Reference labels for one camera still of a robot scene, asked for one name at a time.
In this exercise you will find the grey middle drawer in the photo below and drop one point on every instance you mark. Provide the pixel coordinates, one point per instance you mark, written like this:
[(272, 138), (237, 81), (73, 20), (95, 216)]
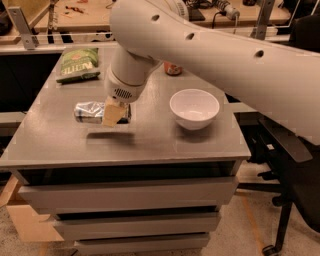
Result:
[(121, 227)]

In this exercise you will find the wooden workbench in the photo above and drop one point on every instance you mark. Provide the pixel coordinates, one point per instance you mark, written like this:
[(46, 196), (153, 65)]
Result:
[(89, 16)]

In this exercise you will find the black office chair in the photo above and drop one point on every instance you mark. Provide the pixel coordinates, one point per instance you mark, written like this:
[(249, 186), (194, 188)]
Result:
[(294, 175)]

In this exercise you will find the white ceramic bowl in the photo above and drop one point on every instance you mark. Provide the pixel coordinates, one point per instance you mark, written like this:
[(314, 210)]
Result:
[(194, 109)]

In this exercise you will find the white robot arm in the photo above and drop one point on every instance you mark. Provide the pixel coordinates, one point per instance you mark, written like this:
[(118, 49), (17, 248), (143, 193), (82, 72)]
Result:
[(280, 82)]

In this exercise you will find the grey drawer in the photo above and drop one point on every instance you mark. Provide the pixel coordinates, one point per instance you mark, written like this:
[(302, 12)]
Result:
[(131, 195), (121, 227), (143, 244)]

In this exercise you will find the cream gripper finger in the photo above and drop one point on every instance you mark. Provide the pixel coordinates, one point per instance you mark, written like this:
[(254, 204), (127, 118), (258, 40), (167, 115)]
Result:
[(114, 111)]

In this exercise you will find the metal rail bracket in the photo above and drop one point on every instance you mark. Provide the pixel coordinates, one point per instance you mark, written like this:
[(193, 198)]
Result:
[(28, 39), (259, 31)]

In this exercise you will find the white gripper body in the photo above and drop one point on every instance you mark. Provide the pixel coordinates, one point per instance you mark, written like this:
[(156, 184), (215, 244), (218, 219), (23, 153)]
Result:
[(120, 90)]

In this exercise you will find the crushed silver redbull can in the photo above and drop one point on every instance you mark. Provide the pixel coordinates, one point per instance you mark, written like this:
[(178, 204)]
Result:
[(89, 112)]

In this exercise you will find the wooden panel on floor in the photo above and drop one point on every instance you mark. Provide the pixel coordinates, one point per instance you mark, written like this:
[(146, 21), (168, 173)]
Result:
[(30, 226)]

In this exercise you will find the grey top drawer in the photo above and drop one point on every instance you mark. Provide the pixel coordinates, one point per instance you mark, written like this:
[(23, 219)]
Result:
[(131, 195)]

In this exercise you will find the grey bottom drawer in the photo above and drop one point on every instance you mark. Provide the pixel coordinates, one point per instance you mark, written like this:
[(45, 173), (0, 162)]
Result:
[(143, 244)]

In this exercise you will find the left metal rail bracket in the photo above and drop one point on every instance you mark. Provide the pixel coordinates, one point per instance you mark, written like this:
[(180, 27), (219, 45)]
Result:
[(28, 39)]

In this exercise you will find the orange soda can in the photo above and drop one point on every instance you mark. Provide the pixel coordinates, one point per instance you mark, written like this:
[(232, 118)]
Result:
[(172, 69)]

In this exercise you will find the green jalapeno chip bag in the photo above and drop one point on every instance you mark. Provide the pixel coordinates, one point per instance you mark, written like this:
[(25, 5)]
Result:
[(79, 65)]

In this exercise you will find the right metal rail bracket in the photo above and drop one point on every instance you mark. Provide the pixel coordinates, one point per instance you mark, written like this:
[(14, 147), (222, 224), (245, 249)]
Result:
[(259, 31)]

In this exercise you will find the black monitor stand base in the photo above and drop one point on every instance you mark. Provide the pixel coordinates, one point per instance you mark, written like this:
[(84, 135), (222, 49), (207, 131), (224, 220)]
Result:
[(195, 15)]

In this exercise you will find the white power strip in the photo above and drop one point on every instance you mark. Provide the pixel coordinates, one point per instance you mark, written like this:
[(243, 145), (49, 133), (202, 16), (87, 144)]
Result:
[(226, 7)]

